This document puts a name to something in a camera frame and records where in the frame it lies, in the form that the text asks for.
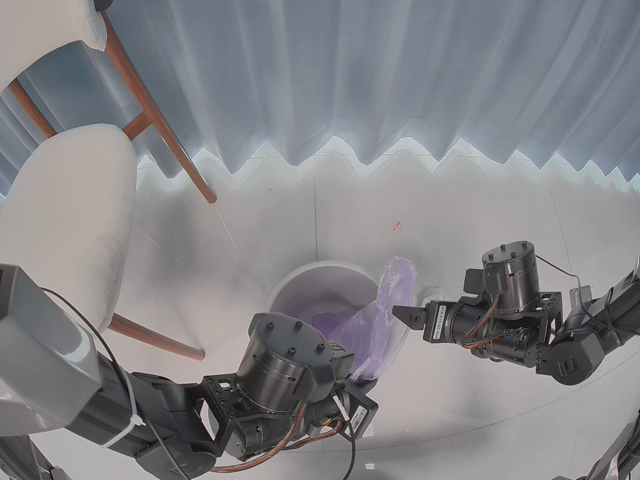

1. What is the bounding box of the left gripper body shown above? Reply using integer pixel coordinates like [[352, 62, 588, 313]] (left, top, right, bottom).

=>
[[332, 380, 379, 441]]

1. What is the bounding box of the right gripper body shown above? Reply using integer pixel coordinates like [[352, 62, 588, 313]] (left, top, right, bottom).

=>
[[422, 299, 494, 345]]

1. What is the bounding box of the purple plastic bag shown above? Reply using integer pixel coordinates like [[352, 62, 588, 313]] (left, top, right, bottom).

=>
[[312, 255, 418, 383]]

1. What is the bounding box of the white trash bin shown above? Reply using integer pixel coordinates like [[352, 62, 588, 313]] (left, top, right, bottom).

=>
[[270, 260, 410, 381]]

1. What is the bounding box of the pale blue curtain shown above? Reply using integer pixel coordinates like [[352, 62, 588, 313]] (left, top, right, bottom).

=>
[[0, 0, 640, 196]]

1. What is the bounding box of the white cushioned wooden chair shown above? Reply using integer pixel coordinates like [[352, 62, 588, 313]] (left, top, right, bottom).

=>
[[0, 0, 218, 361]]

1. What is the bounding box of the black cable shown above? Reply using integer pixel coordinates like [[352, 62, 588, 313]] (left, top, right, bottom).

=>
[[346, 425, 359, 480], [536, 254, 583, 296]]

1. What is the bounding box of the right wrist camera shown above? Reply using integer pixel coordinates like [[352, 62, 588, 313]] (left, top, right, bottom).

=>
[[463, 267, 485, 295]]

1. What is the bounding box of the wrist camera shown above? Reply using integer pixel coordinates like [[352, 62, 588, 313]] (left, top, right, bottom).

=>
[[327, 342, 357, 370], [463, 267, 485, 295]]

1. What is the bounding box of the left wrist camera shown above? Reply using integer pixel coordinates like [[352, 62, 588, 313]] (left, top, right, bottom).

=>
[[327, 342, 357, 370]]

